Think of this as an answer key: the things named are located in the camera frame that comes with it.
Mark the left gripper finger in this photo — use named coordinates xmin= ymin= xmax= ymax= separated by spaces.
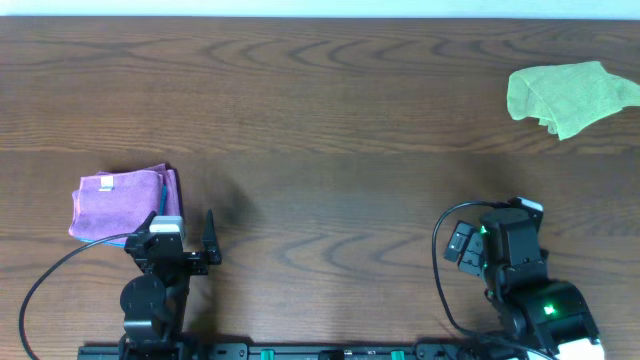
xmin=134 ymin=211 xmax=157 ymax=235
xmin=202 ymin=209 xmax=222 ymax=265

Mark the purple cloth with label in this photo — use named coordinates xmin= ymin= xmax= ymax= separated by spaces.
xmin=69 ymin=170 xmax=164 ymax=241

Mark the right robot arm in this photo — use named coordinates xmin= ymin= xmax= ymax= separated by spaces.
xmin=444 ymin=197 xmax=605 ymax=359

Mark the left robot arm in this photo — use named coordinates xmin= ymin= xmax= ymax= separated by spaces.
xmin=119 ymin=212 xmax=222 ymax=359

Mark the folded blue cloth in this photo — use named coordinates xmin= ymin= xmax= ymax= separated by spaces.
xmin=69 ymin=186 xmax=166 ymax=242

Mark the folded purple cloth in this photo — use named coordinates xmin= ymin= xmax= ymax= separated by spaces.
xmin=91 ymin=163 xmax=181 ymax=219

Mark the green cloth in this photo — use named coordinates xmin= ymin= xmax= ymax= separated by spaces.
xmin=506 ymin=61 xmax=639 ymax=140

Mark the right black cable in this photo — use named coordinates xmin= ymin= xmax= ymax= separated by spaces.
xmin=430 ymin=200 xmax=556 ymax=360

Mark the black cable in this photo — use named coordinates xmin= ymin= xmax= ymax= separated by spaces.
xmin=430 ymin=200 xmax=556 ymax=360
xmin=17 ymin=232 xmax=136 ymax=360

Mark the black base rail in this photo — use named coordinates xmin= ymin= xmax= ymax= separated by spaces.
xmin=77 ymin=343 xmax=489 ymax=360

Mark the left black cable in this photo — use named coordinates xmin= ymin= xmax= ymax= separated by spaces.
xmin=17 ymin=232 xmax=136 ymax=360

